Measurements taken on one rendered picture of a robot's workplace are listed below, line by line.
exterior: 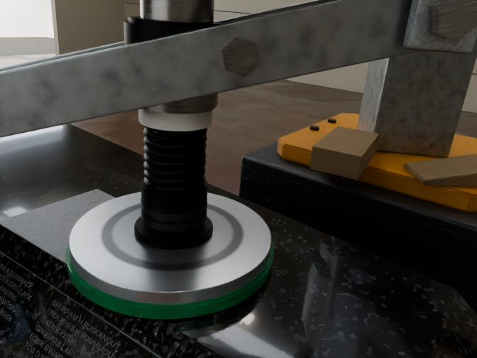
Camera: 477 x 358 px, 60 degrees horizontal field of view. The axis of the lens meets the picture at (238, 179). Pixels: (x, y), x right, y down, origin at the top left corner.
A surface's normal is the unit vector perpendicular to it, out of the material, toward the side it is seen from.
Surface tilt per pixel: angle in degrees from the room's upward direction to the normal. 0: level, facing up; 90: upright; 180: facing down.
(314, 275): 0
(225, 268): 0
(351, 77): 90
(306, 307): 0
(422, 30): 90
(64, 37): 90
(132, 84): 90
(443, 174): 11
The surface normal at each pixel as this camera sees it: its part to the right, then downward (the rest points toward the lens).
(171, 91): 0.03, 0.39
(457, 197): -0.57, 0.28
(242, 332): 0.07, -0.92
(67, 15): 0.82, 0.27
